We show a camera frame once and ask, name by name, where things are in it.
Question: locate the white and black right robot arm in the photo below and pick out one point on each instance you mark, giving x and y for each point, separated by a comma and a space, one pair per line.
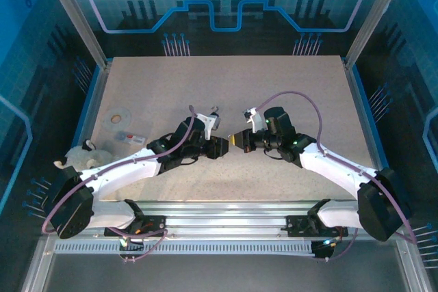
335, 169

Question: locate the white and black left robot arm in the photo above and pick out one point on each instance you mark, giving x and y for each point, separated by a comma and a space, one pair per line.
119, 172

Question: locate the small clear plastic packet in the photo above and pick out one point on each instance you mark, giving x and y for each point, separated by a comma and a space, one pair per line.
131, 139

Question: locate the clear tape roll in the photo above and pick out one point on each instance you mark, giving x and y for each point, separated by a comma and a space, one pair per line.
125, 114

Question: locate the grey plush dog toy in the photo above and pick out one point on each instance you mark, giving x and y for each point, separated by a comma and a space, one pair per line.
85, 157

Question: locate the aluminium mounting rail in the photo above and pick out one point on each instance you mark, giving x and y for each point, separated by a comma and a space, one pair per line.
222, 216

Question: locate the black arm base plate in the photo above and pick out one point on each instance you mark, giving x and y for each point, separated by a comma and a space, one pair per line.
154, 222
296, 225

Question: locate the aluminium side rail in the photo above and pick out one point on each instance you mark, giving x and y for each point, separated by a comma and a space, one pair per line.
361, 100
94, 100

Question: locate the aluminium frame post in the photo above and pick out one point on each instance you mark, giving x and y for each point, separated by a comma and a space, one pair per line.
376, 15
79, 15

